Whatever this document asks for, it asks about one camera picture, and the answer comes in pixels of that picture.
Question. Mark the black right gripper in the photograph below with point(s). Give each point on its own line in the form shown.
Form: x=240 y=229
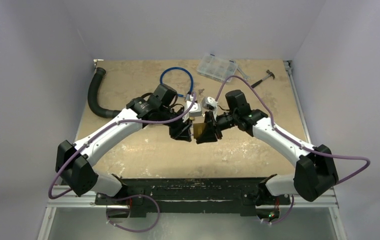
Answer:
x=214 y=127

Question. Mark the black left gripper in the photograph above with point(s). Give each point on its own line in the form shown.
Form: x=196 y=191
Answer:
x=182 y=131

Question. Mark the large brass padlock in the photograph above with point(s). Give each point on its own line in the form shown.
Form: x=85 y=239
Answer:
x=201 y=130

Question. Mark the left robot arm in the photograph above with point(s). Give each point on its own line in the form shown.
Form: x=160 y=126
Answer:
x=75 y=161

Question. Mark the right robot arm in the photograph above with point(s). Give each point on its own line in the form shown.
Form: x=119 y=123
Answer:
x=315 y=170

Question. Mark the silver open-end wrench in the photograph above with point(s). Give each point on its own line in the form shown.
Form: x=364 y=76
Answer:
x=245 y=76

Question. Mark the clear plastic organizer box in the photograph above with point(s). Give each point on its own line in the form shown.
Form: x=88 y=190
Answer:
x=216 y=68

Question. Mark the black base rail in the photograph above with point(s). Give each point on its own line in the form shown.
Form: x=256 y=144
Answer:
x=247 y=193

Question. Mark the small black-handled hammer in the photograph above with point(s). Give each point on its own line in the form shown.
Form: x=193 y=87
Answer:
x=270 y=74

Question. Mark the aluminium frame rail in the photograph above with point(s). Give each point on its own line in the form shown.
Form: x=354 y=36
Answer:
x=328 y=200

